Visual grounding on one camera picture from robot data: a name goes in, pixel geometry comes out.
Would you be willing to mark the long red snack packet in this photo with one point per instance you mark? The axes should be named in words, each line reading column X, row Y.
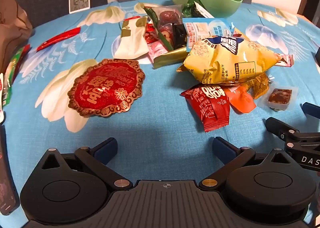
column 57, row 38

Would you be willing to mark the dark green snack packet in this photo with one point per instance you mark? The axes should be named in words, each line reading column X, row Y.
column 188, row 9

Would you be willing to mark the small black snack packet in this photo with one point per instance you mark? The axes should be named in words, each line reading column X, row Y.
column 178, row 35

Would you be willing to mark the yellow chip bag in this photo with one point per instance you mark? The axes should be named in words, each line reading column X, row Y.
column 225, row 65

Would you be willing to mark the dark smartphone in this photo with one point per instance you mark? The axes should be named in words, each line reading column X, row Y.
column 7, row 180

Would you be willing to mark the blue floral tablecloth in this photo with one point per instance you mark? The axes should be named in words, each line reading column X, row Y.
column 162, row 118

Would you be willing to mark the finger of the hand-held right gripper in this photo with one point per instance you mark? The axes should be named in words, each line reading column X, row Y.
column 312, row 110
column 285, row 131

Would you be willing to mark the white and green snack packet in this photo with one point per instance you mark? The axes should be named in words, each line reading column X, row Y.
column 130, row 43

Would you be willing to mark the golden crinkled snack packet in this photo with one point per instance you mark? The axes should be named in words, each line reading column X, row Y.
column 261, row 86

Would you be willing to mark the olive green snack packet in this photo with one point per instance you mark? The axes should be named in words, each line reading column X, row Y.
column 170, row 56

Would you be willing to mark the clear packet of red dates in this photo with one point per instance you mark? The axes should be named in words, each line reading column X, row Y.
column 167, row 16

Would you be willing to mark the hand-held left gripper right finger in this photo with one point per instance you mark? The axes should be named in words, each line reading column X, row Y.
column 223, row 148

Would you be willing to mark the pink striped candy packet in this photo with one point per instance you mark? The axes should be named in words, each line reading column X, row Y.
column 287, row 60

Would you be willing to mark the blue and white snack packet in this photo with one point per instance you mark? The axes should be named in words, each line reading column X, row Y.
column 200, row 30

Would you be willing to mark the small red snack packet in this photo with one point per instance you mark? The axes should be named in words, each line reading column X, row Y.
column 150, row 34

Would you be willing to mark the bright green snack packet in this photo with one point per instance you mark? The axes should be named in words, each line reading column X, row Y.
column 13, row 73

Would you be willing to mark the orange candy packet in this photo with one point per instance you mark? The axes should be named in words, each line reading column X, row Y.
column 240, row 100

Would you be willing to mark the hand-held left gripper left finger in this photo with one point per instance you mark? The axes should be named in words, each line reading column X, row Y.
column 107, row 147

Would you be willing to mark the white digital clock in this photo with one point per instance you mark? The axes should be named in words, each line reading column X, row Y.
column 79, row 3

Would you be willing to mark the pink snack packet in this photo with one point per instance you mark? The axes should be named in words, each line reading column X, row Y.
column 157, row 49

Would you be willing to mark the brown paper bag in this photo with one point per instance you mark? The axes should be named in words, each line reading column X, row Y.
column 10, row 30

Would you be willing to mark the red pillow snack packet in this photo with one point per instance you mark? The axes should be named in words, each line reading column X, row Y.
column 210, row 108

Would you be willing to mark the clear packet with brown cube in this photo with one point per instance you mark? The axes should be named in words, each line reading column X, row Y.
column 278, row 96

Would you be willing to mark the round red gold packet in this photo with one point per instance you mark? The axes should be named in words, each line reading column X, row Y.
column 105, row 88

